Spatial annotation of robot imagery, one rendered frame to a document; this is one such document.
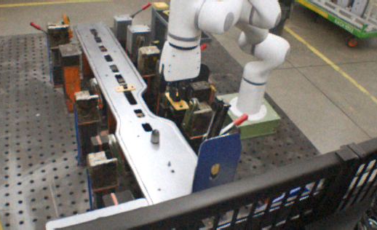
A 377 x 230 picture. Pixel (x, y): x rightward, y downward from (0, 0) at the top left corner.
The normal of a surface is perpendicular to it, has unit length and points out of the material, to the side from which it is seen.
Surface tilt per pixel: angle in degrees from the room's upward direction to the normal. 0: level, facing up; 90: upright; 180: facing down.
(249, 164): 0
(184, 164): 0
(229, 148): 90
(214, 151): 90
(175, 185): 0
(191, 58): 91
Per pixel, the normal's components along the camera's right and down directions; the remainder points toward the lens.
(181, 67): 0.40, 0.61
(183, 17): -0.36, 0.54
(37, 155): 0.11, -0.80
